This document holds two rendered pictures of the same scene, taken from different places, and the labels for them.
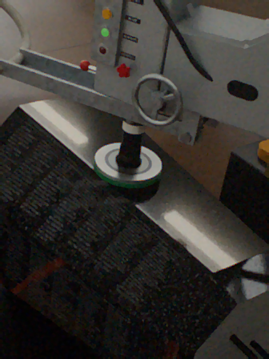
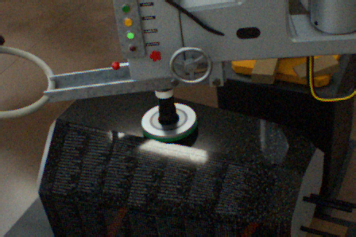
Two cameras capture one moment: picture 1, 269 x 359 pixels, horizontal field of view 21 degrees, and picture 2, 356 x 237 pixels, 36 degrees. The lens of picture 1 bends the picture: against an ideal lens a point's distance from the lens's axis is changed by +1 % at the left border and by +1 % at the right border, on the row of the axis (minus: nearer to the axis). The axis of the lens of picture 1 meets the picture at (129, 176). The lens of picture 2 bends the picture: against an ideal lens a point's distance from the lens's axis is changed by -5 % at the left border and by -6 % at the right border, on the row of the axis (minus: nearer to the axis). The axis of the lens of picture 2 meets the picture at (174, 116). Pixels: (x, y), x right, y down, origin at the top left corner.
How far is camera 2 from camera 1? 0.53 m
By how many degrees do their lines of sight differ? 13
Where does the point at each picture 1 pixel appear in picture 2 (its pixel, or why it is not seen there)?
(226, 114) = (241, 53)
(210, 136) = not seen: hidden behind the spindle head
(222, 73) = (229, 27)
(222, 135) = not seen: hidden behind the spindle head
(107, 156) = (152, 123)
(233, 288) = (296, 168)
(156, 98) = (191, 64)
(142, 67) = (167, 47)
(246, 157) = (228, 76)
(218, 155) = not seen: hidden behind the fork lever
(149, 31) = (164, 21)
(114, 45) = (140, 41)
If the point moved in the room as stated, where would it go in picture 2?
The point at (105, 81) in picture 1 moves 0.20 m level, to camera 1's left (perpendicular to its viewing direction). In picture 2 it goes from (139, 69) to (85, 86)
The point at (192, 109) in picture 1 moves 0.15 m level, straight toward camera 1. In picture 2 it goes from (215, 60) to (231, 81)
